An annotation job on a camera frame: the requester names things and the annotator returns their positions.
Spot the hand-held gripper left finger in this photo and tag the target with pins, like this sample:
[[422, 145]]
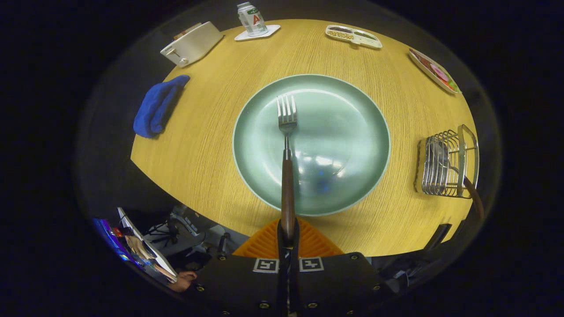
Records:
[[246, 281]]

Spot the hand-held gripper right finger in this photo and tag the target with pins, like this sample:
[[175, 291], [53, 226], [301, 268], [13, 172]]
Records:
[[335, 281]]

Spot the white laptop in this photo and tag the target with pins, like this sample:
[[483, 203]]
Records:
[[147, 248]]

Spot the pale green plate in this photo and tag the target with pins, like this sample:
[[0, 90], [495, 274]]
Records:
[[339, 132]]

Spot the metal drainer basket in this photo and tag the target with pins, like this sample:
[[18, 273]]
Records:
[[445, 165]]

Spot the blue cloth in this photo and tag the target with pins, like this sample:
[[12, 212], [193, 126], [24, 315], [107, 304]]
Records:
[[156, 108]]

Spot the white plate of food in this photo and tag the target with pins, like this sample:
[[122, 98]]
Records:
[[436, 71]]

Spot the white toaster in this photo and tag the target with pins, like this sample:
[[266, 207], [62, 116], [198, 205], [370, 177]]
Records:
[[191, 46]]

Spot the white divided bean dish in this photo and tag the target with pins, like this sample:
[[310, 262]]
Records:
[[354, 37]]

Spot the white square coaster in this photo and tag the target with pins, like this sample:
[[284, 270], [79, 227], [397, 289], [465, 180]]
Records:
[[257, 34]]

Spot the toast slices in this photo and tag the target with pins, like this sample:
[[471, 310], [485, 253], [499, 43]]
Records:
[[187, 31]]

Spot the small white drink bottle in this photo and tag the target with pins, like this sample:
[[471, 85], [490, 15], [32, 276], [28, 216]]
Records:
[[252, 20]]

